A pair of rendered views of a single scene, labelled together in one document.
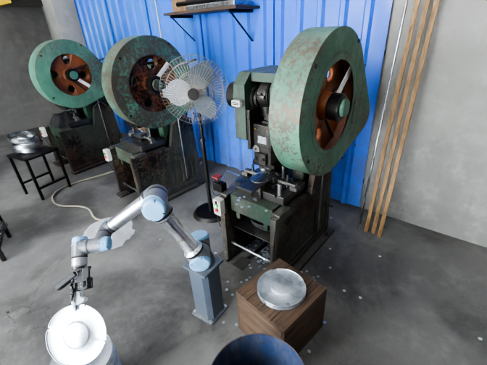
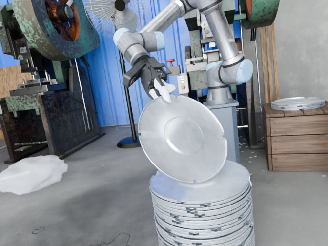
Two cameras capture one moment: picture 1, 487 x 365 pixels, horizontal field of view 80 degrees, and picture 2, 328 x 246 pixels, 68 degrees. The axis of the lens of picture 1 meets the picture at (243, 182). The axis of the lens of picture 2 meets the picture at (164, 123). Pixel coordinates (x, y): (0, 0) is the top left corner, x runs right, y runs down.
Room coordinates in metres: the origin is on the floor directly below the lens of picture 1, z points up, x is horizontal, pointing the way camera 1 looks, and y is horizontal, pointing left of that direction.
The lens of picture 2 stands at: (0.34, 1.24, 0.65)
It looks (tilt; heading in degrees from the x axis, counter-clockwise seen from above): 11 degrees down; 332
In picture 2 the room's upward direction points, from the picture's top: 8 degrees counter-clockwise
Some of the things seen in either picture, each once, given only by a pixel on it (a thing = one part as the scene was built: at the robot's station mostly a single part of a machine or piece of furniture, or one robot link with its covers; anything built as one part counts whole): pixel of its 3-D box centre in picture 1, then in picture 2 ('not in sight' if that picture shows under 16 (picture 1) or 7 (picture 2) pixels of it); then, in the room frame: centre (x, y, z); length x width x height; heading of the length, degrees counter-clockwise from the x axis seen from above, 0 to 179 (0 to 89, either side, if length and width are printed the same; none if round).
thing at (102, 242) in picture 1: (100, 242); (148, 42); (1.24, 0.78, 0.78); 0.11 x 0.11 x 0.08; 6
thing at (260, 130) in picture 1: (265, 142); (209, 19); (1.94, -0.17, 1.04); 0.17 x 0.15 x 0.30; 139
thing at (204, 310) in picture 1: (206, 287); (222, 139); (1.41, 0.28, 0.23); 0.19 x 0.19 x 0.45; 54
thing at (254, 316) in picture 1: (280, 309); (297, 133); (1.24, -0.19, 0.18); 0.40 x 0.38 x 0.35; 132
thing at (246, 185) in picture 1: (255, 189); (213, 59); (1.84, -0.08, 0.72); 0.25 x 0.14 x 0.14; 139
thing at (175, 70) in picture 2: (220, 192); (174, 77); (2.01, 0.19, 0.62); 0.10 x 0.06 x 0.20; 49
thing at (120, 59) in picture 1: (166, 117); (58, 69); (3.39, 0.86, 0.87); 1.53 x 0.99 x 1.74; 137
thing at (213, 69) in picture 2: (200, 242); (217, 73); (1.40, 0.28, 0.62); 0.13 x 0.12 x 0.14; 6
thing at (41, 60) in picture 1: (90, 102); not in sight; (4.50, 2.23, 0.87); 1.53 x 0.99 x 1.74; 142
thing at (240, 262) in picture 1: (260, 248); not in sight; (1.87, -0.11, 0.14); 0.59 x 0.10 x 0.05; 139
